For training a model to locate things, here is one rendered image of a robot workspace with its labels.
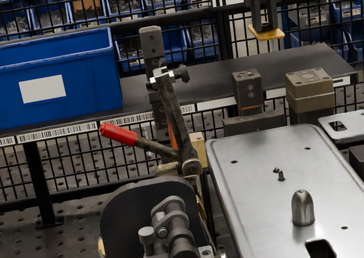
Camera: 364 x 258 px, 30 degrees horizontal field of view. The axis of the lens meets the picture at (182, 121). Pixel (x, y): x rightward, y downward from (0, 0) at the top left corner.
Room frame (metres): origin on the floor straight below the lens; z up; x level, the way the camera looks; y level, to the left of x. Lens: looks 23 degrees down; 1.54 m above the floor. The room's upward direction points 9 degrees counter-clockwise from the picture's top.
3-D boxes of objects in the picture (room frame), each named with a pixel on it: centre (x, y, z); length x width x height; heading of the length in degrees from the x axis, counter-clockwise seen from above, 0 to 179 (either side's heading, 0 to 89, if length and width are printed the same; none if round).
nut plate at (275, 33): (0.96, -0.14, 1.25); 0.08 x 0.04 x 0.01; 4
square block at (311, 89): (1.23, -0.26, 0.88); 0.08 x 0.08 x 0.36; 3
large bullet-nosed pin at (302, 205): (0.83, -0.15, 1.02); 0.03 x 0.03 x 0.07
